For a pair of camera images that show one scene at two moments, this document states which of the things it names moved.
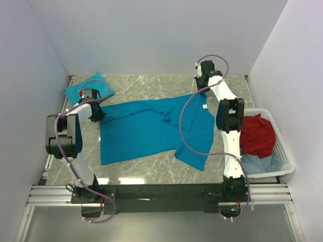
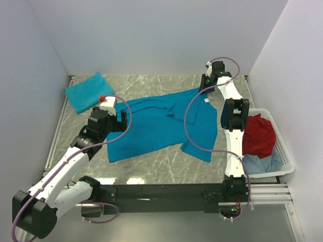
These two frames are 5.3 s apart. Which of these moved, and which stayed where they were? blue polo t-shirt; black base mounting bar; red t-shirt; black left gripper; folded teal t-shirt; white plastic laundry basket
Moved: black left gripper; blue polo t-shirt
Stayed: black base mounting bar; red t-shirt; white plastic laundry basket; folded teal t-shirt
